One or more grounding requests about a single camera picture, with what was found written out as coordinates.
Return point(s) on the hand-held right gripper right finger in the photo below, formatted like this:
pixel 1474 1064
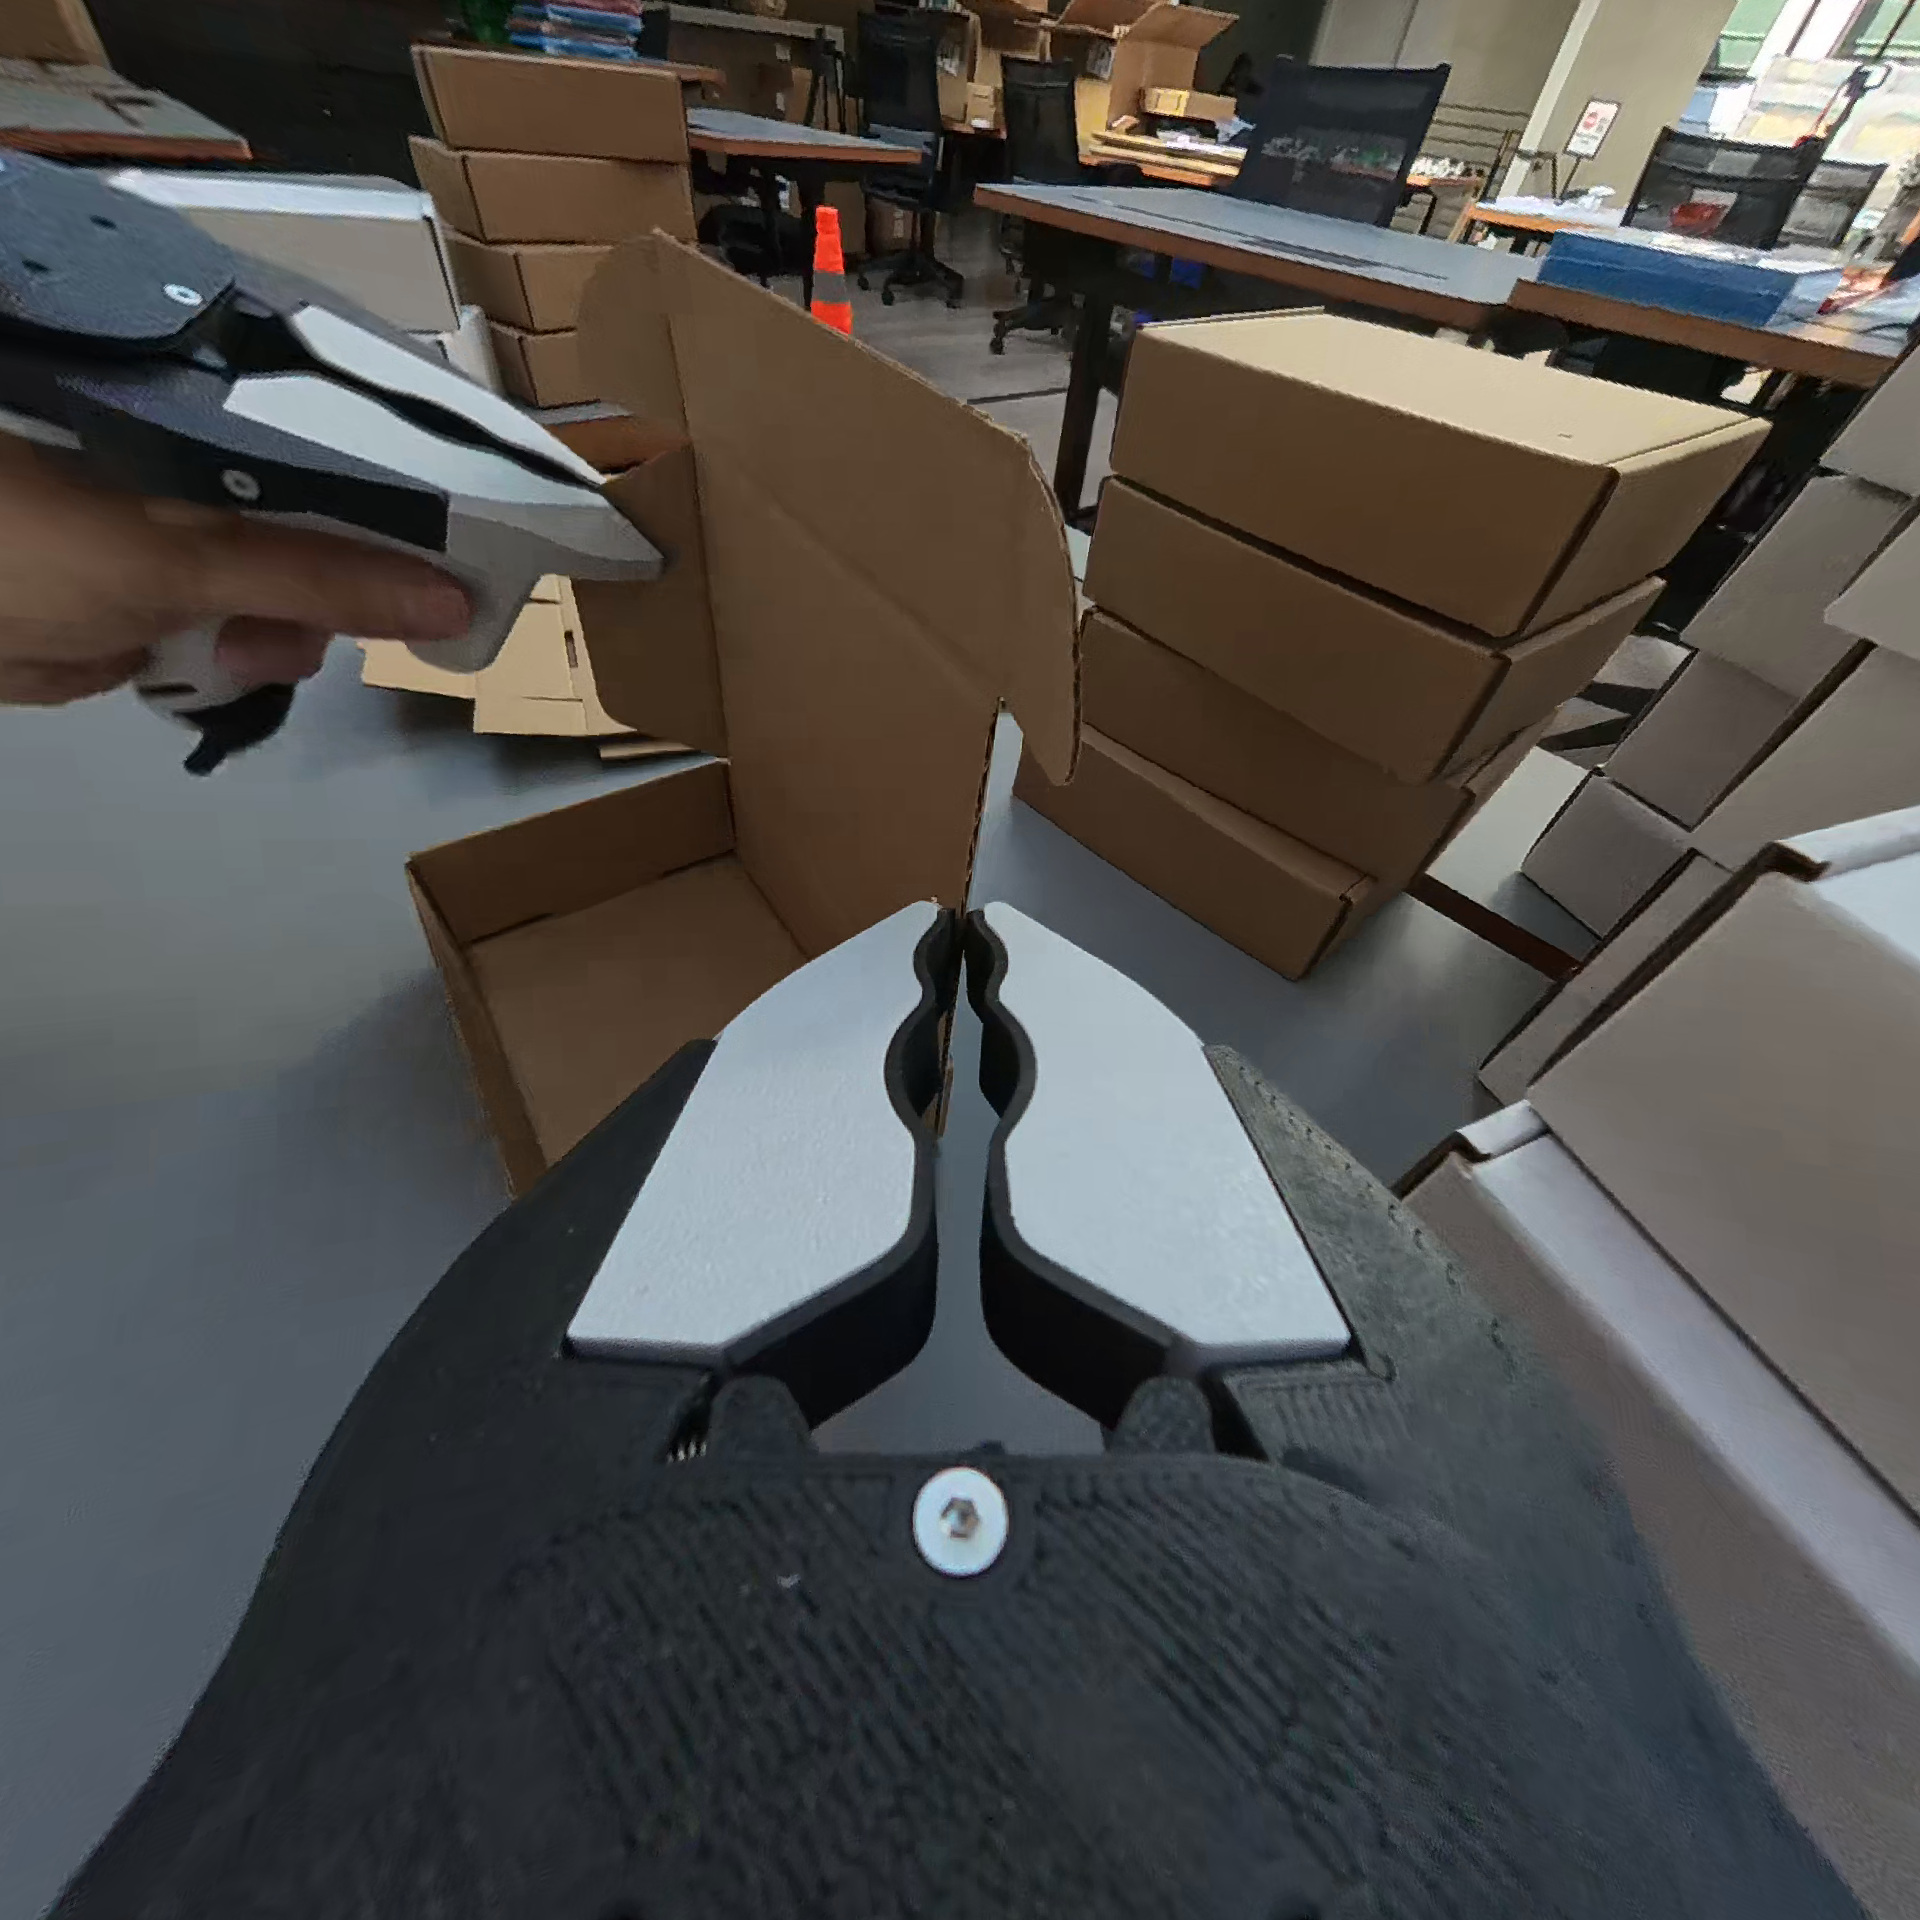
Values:
pixel 1154 1184

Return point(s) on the open brown cardboard box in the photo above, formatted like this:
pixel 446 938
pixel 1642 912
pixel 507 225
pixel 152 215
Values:
pixel 1154 60

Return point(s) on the stack of white cardboard boxes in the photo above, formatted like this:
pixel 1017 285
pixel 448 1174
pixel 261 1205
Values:
pixel 1725 1200

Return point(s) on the brown cardboard mailer box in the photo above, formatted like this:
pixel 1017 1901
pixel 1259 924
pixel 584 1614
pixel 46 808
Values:
pixel 841 601

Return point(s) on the stack of flat cardboard sheets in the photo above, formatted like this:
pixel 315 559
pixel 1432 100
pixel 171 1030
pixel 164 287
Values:
pixel 525 682

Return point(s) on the white cardboard box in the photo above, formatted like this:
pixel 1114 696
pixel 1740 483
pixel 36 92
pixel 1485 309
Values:
pixel 345 254

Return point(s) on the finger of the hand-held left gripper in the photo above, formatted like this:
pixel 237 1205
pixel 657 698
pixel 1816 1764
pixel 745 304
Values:
pixel 374 442
pixel 404 369

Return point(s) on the blue flat box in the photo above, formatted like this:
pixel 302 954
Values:
pixel 1680 270

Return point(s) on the closed brown cardboard box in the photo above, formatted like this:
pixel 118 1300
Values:
pixel 548 369
pixel 1171 871
pixel 1274 644
pixel 1231 750
pixel 525 285
pixel 1350 434
pixel 555 194
pixel 555 105

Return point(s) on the black mesh office chair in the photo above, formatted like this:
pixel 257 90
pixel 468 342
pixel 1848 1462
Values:
pixel 1725 180
pixel 1334 121

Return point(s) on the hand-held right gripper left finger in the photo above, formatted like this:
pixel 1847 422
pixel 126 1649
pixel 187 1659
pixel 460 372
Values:
pixel 765 1184

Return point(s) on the wooden-edged desk black legs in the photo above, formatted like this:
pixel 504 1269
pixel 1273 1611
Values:
pixel 1845 342
pixel 795 143

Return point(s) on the red and white sign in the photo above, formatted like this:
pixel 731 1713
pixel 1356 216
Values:
pixel 1593 129

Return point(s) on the person's left hand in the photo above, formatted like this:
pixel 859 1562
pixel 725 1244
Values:
pixel 121 584

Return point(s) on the orange traffic cone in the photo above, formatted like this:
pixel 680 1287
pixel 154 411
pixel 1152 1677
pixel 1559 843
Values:
pixel 830 285

